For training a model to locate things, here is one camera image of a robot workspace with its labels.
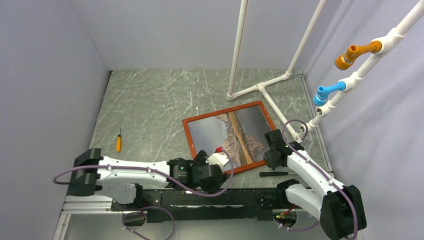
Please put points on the yellow handle screwdriver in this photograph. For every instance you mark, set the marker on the yellow handle screwdriver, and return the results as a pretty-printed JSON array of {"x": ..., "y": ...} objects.
[{"x": 119, "y": 141}]

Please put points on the red wooden picture frame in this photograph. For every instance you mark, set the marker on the red wooden picture frame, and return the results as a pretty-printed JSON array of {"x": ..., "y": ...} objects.
[{"x": 188, "y": 136}]

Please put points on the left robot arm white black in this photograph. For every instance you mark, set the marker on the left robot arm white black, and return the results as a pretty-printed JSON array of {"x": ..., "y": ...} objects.
[{"x": 123, "y": 181}]

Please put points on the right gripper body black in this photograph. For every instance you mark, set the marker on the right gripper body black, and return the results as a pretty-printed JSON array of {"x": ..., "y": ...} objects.
[{"x": 270, "y": 160}]

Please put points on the blue pipe fitting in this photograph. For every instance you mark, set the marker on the blue pipe fitting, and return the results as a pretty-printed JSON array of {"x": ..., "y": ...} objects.
[{"x": 323, "y": 92}]

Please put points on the black handle hammer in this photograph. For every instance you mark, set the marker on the black handle hammer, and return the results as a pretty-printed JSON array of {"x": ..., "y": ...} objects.
[{"x": 275, "y": 173}]

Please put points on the white PVC pipe stand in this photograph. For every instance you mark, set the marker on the white PVC pipe stand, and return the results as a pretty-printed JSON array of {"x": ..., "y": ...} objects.
[{"x": 389, "y": 42}]

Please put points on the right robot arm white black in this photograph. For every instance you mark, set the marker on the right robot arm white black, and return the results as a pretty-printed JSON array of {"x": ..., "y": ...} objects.
[{"x": 337, "y": 207}]

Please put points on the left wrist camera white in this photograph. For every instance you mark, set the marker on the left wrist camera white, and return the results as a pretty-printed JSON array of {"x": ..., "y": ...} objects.
[{"x": 219, "y": 157}]

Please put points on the orange pipe fitting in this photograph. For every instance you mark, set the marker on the orange pipe fitting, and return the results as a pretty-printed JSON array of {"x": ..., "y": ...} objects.
[{"x": 347, "y": 59}]

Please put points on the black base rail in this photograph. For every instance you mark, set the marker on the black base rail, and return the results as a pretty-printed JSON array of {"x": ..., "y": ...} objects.
[{"x": 238, "y": 203}]

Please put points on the mountain photo in frame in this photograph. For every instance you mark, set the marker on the mountain photo in frame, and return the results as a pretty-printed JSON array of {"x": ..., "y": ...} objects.
[{"x": 232, "y": 132}]

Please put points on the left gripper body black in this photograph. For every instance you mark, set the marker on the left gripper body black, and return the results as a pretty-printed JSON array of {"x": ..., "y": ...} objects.
[{"x": 200, "y": 159}]

